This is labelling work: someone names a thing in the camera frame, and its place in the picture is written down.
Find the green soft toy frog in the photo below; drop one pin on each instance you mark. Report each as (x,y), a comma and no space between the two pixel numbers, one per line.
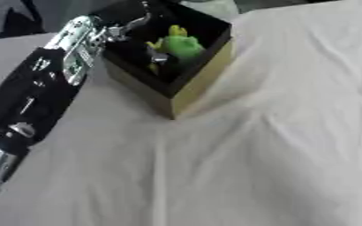
(183,47)

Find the tan cardboard box black inside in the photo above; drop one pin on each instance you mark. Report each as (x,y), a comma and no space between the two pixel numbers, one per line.
(199,85)

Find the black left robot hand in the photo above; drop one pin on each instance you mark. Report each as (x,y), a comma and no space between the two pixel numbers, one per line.
(163,63)

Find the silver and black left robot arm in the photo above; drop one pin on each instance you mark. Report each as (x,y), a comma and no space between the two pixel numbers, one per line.
(40,88)

